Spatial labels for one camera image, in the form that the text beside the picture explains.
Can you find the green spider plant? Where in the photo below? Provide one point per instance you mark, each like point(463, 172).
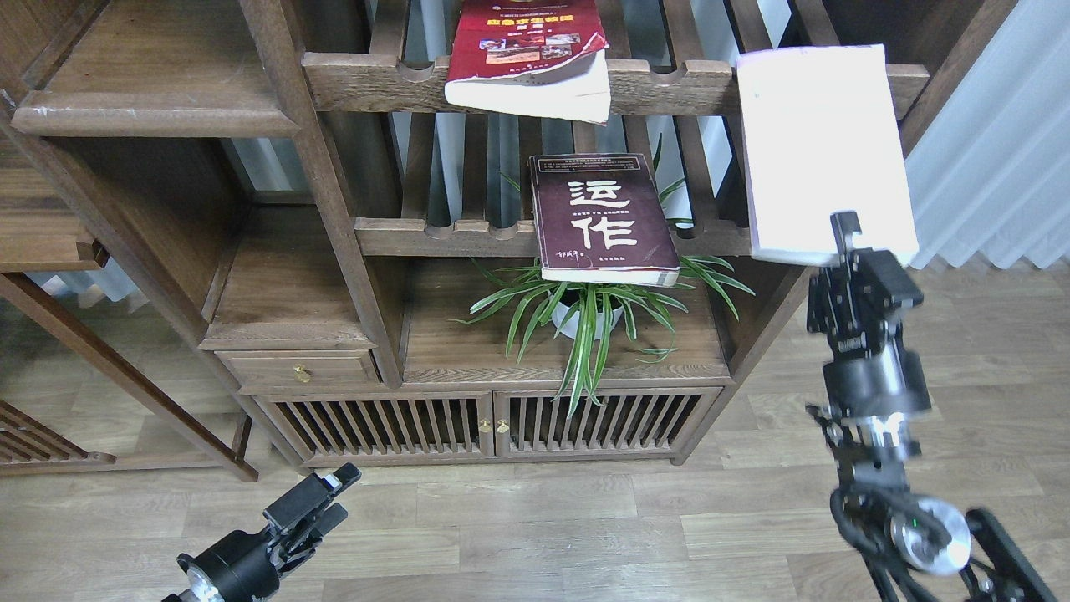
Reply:
point(532, 299)

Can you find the white curtain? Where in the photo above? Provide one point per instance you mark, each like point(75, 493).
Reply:
point(991, 175)

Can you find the dark wooden bookshelf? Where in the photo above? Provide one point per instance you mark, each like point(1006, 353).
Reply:
point(288, 175)

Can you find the right slatted cabinet door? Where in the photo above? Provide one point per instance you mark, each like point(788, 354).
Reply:
point(535, 426)

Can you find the slatted cabinet door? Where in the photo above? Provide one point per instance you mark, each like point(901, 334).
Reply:
point(386, 430)
point(535, 426)

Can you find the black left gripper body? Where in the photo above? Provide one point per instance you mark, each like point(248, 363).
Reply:
point(244, 566)

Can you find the white plant pot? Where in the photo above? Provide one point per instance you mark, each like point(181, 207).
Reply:
point(567, 316)

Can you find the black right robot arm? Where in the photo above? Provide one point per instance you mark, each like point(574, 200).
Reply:
point(899, 533)

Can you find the white lavender book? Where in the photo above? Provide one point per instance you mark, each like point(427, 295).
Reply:
point(820, 137)

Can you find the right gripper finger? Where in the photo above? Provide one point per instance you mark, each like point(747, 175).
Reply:
point(846, 227)

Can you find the small wooden drawer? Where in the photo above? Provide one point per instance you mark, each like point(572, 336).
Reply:
point(299, 370)

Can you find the red cover book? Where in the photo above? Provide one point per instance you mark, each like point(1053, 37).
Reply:
point(540, 58)

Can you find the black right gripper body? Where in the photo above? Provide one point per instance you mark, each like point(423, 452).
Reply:
point(859, 305)

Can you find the left slatted cabinet door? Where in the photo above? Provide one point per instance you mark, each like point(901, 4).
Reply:
point(386, 430)

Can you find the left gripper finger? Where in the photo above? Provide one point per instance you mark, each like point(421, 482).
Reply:
point(326, 521)
point(293, 513)

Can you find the dark maroon book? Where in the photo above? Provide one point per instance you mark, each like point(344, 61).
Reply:
point(599, 220)

